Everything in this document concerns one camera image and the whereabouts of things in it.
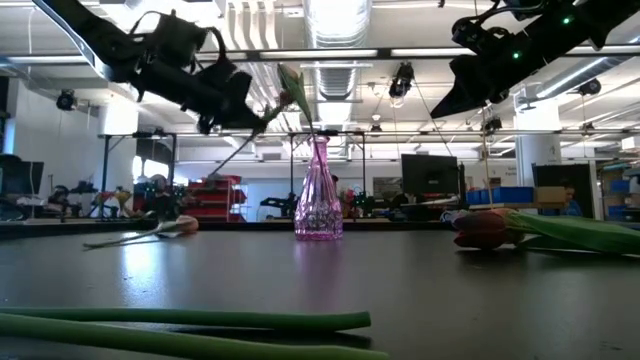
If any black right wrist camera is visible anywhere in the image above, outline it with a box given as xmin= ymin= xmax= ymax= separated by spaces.
xmin=451 ymin=14 xmax=514 ymax=52

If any red storage bin shelf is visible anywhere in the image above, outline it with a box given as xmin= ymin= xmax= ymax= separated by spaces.
xmin=185 ymin=174 xmax=249 ymax=223

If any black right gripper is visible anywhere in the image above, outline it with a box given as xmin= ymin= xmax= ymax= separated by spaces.
xmin=430 ymin=28 xmax=540 ymax=120

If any silver ventilation duct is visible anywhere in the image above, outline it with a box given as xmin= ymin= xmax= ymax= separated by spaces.
xmin=302 ymin=0 xmax=374 ymax=126

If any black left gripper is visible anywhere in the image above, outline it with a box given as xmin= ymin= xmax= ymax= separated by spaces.
xmin=110 ymin=48 xmax=269 ymax=135

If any dark red artificial tulip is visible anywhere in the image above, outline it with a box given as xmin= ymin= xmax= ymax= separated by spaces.
xmin=452 ymin=207 xmax=640 ymax=256
xmin=208 ymin=91 xmax=294 ymax=179

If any black overhead frame bar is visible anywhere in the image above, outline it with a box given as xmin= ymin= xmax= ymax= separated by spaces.
xmin=194 ymin=45 xmax=640 ymax=64

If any pink glass vase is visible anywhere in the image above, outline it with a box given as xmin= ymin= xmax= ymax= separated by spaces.
xmin=293 ymin=134 xmax=345 ymax=242

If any person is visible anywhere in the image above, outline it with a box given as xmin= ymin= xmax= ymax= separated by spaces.
xmin=559 ymin=182 xmax=584 ymax=218

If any shelf with blue bins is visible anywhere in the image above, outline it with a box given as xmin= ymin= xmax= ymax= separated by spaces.
xmin=597 ymin=159 xmax=640 ymax=224

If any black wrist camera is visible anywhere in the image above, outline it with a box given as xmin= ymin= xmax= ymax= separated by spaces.
xmin=129 ymin=9 xmax=211 ymax=69
xmin=451 ymin=14 xmax=514 ymax=52

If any black upright panel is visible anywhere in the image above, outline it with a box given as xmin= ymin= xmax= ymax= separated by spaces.
xmin=531 ymin=163 xmax=595 ymax=221

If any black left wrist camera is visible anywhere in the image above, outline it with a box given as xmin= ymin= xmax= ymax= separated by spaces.
xmin=129 ymin=9 xmax=211 ymax=69

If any black computer monitor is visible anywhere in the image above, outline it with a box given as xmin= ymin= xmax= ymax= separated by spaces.
xmin=0 ymin=155 xmax=45 ymax=199
xmin=400 ymin=153 xmax=460 ymax=197

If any brown cardboard box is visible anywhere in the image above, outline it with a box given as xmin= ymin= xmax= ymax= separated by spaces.
xmin=534 ymin=186 xmax=568 ymax=204

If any black metal rig frame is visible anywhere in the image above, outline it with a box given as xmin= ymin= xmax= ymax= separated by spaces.
xmin=98 ymin=130 xmax=177 ymax=221

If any row of blue bins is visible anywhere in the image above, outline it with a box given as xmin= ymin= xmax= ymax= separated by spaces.
xmin=466 ymin=186 xmax=535 ymax=206

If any black table mat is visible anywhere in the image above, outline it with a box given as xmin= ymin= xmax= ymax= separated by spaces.
xmin=0 ymin=227 xmax=640 ymax=360

